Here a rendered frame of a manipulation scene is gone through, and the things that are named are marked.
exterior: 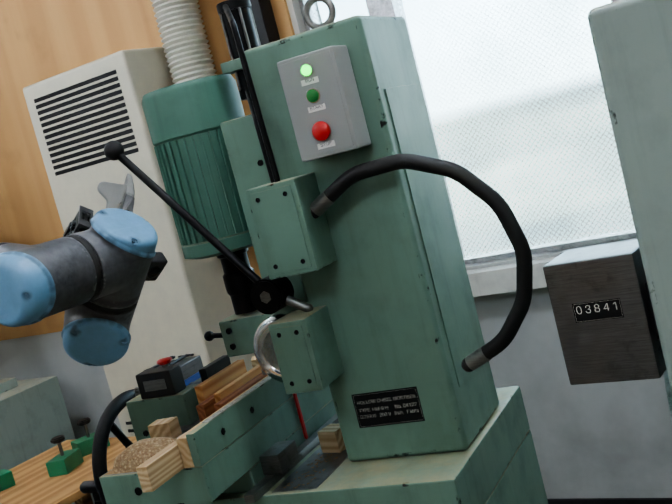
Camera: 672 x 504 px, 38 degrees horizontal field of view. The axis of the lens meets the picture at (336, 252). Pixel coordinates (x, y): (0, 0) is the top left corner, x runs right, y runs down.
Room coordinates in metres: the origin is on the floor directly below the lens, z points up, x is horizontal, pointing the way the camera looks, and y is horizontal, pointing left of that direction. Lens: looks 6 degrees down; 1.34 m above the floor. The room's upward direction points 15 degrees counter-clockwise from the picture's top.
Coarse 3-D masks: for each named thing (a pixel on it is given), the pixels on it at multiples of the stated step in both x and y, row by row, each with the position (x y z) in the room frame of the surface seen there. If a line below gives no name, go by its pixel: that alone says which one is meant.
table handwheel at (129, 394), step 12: (120, 396) 1.93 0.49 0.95; (132, 396) 1.96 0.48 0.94; (108, 408) 1.90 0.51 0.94; (120, 408) 1.91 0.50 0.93; (108, 420) 1.88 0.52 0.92; (96, 432) 1.86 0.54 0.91; (108, 432) 1.87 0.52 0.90; (120, 432) 1.91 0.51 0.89; (96, 444) 1.84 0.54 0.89; (96, 456) 1.83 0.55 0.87; (96, 468) 1.83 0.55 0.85; (96, 480) 1.82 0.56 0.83
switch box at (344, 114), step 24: (336, 48) 1.50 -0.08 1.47; (288, 72) 1.53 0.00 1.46; (336, 72) 1.49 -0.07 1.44; (288, 96) 1.53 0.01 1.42; (336, 96) 1.50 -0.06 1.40; (312, 120) 1.52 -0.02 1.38; (336, 120) 1.50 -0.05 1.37; (360, 120) 1.52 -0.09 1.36; (312, 144) 1.52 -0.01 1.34; (336, 144) 1.50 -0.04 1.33; (360, 144) 1.50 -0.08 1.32
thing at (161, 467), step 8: (168, 448) 1.50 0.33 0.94; (176, 448) 1.50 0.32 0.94; (152, 456) 1.48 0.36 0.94; (160, 456) 1.46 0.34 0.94; (168, 456) 1.48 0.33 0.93; (176, 456) 1.50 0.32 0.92; (144, 464) 1.44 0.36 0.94; (152, 464) 1.44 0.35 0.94; (160, 464) 1.46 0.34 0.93; (168, 464) 1.48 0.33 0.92; (176, 464) 1.49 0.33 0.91; (144, 472) 1.43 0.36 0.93; (152, 472) 1.44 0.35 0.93; (160, 472) 1.45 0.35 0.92; (168, 472) 1.47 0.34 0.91; (176, 472) 1.49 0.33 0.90; (144, 480) 1.43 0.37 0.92; (152, 480) 1.43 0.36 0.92; (160, 480) 1.45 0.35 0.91; (144, 488) 1.43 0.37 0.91; (152, 488) 1.43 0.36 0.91
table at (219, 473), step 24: (288, 408) 1.76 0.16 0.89; (312, 408) 1.84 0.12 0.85; (264, 432) 1.67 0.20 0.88; (288, 432) 1.74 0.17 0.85; (216, 456) 1.53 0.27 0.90; (240, 456) 1.59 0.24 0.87; (120, 480) 1.56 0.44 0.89; (168, 480) 1.52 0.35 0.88; (192, 480) 1.50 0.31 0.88; (216, 480) 1.51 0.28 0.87
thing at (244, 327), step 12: (252, 312) 1.80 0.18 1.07; (228, 324) 1.79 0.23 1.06; (240, 324) 1.78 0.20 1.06; (252, 324) 1.76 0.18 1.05; (228, 336) 1.79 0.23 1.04; (240, 336) 1.78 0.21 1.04; (252, 336) 1.77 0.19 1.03; (228, 348) 1.79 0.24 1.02; (240, 348) 1.78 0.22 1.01; (252, 348) 1.77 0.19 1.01
